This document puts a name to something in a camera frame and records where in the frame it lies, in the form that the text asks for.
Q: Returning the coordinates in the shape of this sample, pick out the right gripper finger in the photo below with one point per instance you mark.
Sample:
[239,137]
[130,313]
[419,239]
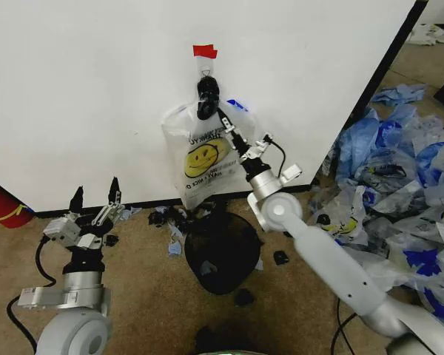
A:
[258,148]
[237,142]

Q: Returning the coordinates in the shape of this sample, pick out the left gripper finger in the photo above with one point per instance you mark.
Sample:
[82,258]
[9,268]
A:
[115,192]
[77,201]

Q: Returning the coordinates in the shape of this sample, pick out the clear smiley garbage bag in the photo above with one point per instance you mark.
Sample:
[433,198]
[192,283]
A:
[203,159]

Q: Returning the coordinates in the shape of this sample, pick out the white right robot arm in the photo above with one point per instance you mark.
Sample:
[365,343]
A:
[318,251]

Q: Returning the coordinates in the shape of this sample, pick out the black mesh trash bin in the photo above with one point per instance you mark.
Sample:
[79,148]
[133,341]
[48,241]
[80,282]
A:
[222,251]

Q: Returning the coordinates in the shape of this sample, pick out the large blue plastic bag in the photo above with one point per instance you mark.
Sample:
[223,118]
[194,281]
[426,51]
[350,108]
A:
[357,148]

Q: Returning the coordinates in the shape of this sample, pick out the crumpled clear smiley bag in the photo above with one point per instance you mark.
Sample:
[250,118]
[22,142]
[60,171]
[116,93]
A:
[342,222]

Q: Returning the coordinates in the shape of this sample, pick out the blue scrap inside bin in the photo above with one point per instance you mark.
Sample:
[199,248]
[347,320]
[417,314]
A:
[208,268]

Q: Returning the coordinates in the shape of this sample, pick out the crumpled clear plastic bag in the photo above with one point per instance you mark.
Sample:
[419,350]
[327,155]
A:
[403,148]

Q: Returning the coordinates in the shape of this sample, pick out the crumpled blue plastic bag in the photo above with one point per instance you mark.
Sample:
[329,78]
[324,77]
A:
[399,94]

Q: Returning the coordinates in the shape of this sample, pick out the blue and clear plastic bag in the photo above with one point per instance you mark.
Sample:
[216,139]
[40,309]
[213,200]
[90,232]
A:
[438,162]

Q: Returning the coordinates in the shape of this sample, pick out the clear bag with blue print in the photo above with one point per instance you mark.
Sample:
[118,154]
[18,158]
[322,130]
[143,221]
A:
[418,259]

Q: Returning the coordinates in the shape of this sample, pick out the white printed plastic bag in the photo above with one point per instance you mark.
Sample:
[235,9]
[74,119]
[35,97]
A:
[431,35]

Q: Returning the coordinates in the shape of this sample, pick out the blue paper scrap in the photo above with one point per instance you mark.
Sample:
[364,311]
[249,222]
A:
[130,213]
[174,249]

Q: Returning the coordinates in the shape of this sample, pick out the black plastic scraps cluster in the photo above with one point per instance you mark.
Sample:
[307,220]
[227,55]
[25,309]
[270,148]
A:
[166,217]

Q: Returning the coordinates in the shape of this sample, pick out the black clip on hook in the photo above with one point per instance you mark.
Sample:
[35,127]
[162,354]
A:
[207,92]

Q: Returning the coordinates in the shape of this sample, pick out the red cylinder with yellow mark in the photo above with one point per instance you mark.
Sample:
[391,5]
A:
[3,205]

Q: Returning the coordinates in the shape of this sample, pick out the small black plastic scrap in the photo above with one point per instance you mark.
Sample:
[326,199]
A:
[244,297]
[280,257]

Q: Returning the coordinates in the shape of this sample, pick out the red tape piece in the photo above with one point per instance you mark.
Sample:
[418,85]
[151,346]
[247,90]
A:
[204,51]

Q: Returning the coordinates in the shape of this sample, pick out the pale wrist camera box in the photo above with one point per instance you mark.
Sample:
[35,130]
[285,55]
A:
[61,231]

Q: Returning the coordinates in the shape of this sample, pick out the clear adhesive wall hook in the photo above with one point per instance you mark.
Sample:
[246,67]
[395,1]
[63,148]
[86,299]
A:
[205,68]

